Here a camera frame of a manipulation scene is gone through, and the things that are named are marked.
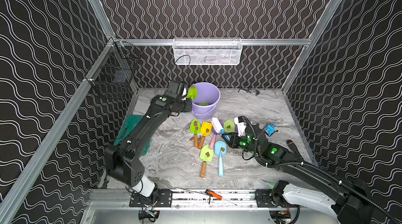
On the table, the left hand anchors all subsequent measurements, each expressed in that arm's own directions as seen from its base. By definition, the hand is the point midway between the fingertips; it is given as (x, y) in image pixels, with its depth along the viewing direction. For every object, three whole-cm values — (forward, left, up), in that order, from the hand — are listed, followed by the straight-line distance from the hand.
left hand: (195, 104), depth 80 cm
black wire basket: (+18, +52, 0) cm, 55 cm away
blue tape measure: (0, -44, -19) cm, 48 cm away
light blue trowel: (-12, -15, -24) cm, 31 cm away
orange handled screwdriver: (-36, -11, -23) cm, 44 cm away
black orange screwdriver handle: (-9, -57, -23) cm, 62 cm away
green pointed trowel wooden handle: (+1, +1, -25) cm, 25 cm away
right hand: (-13, -14, -6) cm, 20 cm away
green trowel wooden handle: (+17, -4, -20) cm, 26 cm away
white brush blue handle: (-8, -12, -7) cm, 16 cm away
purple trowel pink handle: (-2, -12, -24) cm, 27 cm away
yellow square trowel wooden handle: (0, -6, -24) cm, 25 cm away
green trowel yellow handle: (+11, +3, -3) cm, 11 cm away
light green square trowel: (-16, -7, -25) cm, 30 cm away
